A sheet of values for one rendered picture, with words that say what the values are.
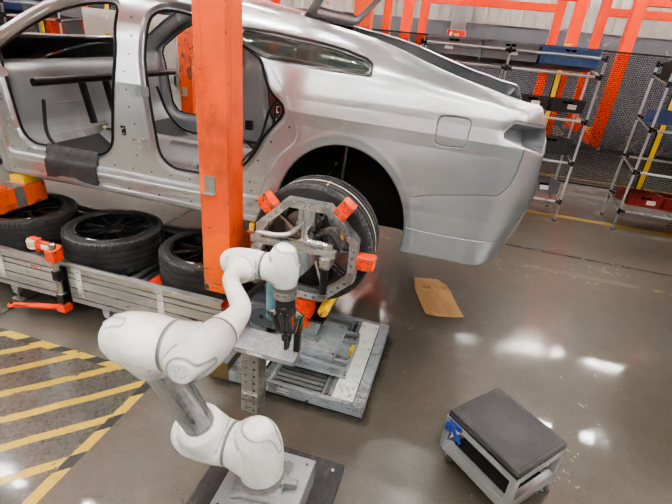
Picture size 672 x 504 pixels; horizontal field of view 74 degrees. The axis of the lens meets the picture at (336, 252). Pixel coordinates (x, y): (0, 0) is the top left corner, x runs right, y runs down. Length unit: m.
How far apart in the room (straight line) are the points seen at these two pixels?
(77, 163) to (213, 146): 1.52
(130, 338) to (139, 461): 1.34
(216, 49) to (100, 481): 1.96
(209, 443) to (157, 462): 0.83
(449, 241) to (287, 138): 1.10
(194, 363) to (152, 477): 1.35
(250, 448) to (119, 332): 0.62
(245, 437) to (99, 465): 1.06
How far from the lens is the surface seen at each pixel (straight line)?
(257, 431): 1.59
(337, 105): 2.51
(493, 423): 2.28
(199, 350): 1.10
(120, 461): 2.49
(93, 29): 8.15
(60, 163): 3.67
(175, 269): 2.91
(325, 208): 2.14
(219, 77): 2.17
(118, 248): 3.26
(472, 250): 2.62
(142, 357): 1.17
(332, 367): 2.63
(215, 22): 2.17
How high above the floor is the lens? 1.86
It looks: 26 degrees down
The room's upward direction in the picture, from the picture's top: 6 degrees clockwise
